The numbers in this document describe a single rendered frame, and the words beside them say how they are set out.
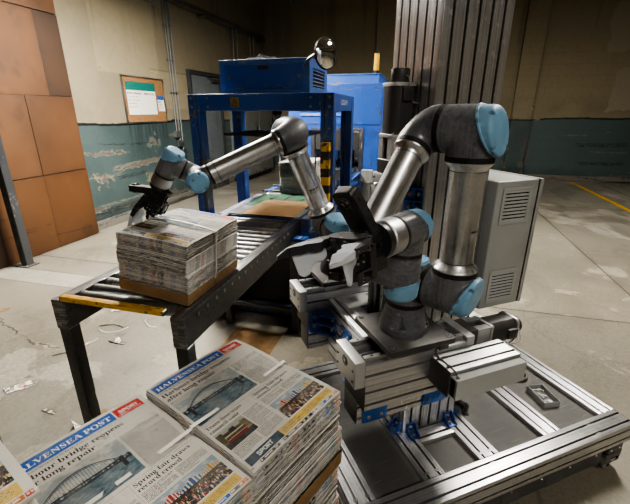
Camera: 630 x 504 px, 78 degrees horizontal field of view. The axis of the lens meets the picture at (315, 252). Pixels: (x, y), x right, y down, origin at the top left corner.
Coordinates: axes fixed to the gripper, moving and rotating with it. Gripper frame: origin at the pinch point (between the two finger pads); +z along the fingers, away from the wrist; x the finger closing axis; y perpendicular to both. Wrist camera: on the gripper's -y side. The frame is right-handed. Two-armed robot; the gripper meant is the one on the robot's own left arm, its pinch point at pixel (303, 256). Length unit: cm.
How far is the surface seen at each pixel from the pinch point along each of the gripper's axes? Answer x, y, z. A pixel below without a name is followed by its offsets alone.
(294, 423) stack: 13.3, 39.3, -4.4
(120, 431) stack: 38, 36, 21
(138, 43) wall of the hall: 537, -185, -233
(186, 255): 78, 14, -19
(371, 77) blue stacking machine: 230, -89, -348
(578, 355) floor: -1, 125, -226
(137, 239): 94, 8, -11
